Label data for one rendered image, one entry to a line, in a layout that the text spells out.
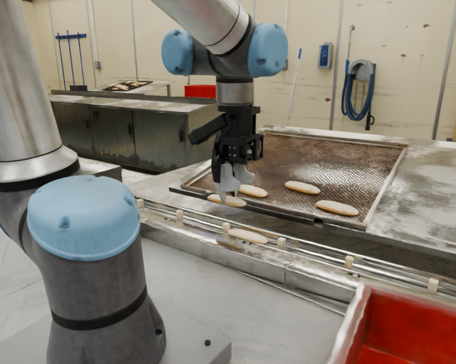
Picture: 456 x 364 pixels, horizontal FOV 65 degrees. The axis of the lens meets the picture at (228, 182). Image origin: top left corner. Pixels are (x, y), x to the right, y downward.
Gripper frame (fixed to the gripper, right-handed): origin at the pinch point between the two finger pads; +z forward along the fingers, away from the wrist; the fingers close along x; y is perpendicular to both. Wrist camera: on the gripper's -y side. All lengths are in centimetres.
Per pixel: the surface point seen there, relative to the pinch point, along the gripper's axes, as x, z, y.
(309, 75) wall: 370, -16, -126
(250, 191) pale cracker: 13.4, 3.5, -1.4
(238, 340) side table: -25.9, 11.7, 19.4
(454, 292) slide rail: 0.9, 8.9, 45.5
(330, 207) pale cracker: 13.5, 3.5, 19.7
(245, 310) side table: -19.3, 11.8, 16.7
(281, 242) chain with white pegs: -1.4, 7.4, 14.5
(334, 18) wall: 370, -77, -101
